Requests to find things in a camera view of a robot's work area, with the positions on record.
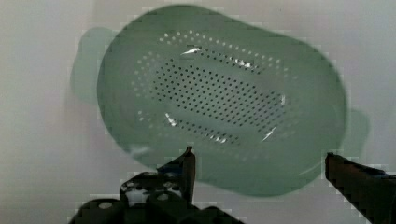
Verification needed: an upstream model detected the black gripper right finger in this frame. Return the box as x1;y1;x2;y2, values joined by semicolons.
325;153;396;224

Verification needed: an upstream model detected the green plastic strainer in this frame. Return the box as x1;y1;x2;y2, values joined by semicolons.
70;5;369;197

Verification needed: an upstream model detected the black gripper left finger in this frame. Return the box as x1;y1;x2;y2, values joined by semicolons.
120;146;196;205

